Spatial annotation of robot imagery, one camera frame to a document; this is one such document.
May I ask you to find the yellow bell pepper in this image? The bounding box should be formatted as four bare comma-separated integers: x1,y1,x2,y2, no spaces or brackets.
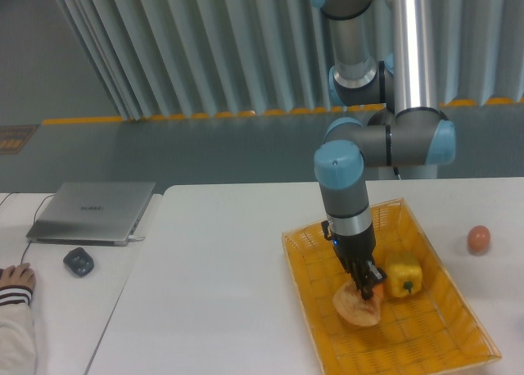
386,251,422,298

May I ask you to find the white sleeved forearm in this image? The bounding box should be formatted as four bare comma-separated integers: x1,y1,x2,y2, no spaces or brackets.
1,286,37,375

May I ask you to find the triangular toasted bread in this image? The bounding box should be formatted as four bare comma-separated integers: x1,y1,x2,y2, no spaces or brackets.
332,281,384,327

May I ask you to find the thin black mouse cable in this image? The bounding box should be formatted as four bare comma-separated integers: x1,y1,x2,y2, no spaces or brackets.
0,192,56,266

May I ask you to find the grey pleated curtain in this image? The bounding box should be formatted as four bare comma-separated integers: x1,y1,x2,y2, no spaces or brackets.
57,0,523,120

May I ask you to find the person's hand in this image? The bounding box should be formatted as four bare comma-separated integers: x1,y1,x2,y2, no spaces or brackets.
0,263,36,293

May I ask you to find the brown egg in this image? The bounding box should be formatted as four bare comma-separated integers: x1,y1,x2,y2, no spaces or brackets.
467,225,490,255

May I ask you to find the small black device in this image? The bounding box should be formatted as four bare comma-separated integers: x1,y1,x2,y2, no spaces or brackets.
63,247,95,278

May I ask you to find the yellow woven basket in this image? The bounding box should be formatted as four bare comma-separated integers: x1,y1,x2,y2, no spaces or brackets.
282,199,502,374

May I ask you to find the silver closed laptop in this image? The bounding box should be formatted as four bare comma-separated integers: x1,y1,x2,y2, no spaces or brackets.
26,182,156,246

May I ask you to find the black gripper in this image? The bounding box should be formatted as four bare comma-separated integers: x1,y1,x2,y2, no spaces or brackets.
321,220,387,300

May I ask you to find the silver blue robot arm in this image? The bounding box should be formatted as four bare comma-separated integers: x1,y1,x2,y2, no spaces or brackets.
311,0,456,300

